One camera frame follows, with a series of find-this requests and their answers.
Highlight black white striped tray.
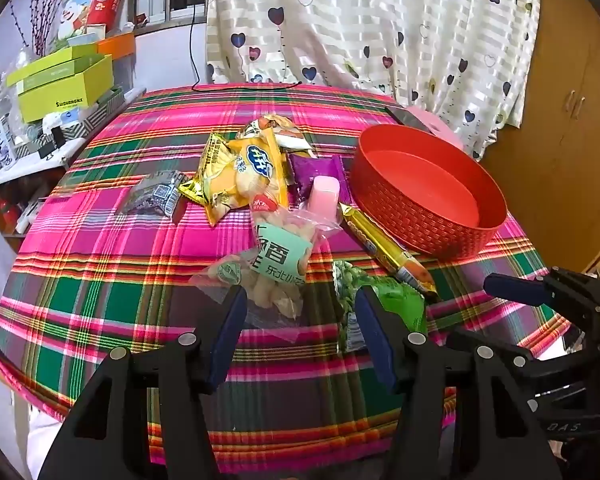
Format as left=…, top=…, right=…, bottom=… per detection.
left=17, top=85, right=126, bottom=158

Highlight grey snack packet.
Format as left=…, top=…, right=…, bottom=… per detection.
left=117, top=170, right=191, bottom=223

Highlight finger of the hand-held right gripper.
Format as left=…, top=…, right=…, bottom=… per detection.
left=445, top=329, right=536, bottom=376
left=483, top=267, right=600, bottom=311

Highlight pale green small box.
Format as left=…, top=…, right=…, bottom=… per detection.
left=65, top=25, right=106, bottom=47

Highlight purple snack packet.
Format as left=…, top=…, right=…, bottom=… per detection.
left=287, top=152, right=351, bottom=211

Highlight white side shelf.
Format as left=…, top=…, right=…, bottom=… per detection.
left=0, top=87, right=148, bottom=196

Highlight orange box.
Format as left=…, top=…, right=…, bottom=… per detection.
left=97, top=32, right=136, bottom=58

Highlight yellow chips packet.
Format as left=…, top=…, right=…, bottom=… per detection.
left=207, top=127, right=291, bottom=228

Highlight clear storage box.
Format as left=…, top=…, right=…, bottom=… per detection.
left=111, top=55, right=137, bottom=92

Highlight green pea snack packet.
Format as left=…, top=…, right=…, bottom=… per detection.
left=332, top=260, right=428, bottom=353

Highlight black smartphone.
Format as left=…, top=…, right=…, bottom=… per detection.
left=384, top=105, right=433, bottom=133

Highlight red woven plastic basket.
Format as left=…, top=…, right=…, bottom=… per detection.
left=349, top=124, right=508, bottom=262

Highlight brown wooden cabinet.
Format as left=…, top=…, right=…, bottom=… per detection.
left=472, top=0, right=600, bottom=271

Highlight pink green plaid tablecloth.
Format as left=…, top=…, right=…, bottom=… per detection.
left=0, top=82, right=576, bottom=463

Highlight lime green box lid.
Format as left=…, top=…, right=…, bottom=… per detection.
left=6, top=44, right=101, bottom=88

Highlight purple flower branches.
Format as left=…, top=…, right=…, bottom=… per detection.
left=7, top=0, right=73, bottom=56

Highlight lime green cardboard box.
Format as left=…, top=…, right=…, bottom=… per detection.
left=17, top=54, right=116, bottom=123

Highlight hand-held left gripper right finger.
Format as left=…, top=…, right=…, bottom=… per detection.
left=354, top=285, right=563, bottom=480

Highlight black charging cable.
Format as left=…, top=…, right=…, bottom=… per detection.
left=187, top=2, right=301, bottom=92

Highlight pink jelly cup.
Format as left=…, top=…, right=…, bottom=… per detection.
left=307, top=175, right=342, bottom=218

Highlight white orange snack packet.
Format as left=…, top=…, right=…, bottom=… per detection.
left=237, top=114, right=317, bottom=158

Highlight clear peanut bag green label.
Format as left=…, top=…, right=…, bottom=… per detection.
left=189, top=200, right=343, bottom=343

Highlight cluster of small bottles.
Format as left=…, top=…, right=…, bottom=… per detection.
left=0, top=65, right=21, bottom=171

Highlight pile of small white boxes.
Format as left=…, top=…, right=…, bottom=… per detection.
left=0, top=180, right=51, bottom=236

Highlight white heart print curtain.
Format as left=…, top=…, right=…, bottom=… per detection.
left=205, top=0, right=543, bottom=161

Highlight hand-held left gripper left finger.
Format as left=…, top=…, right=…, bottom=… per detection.
left=37, top=285, right=248, bottom=480

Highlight long yellow snack bar packet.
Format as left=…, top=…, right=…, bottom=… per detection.
left=339, top=202, right=438, bottom=296

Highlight pink plastic stool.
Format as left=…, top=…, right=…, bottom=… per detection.
left=405, top=105, right=466, bottom=151

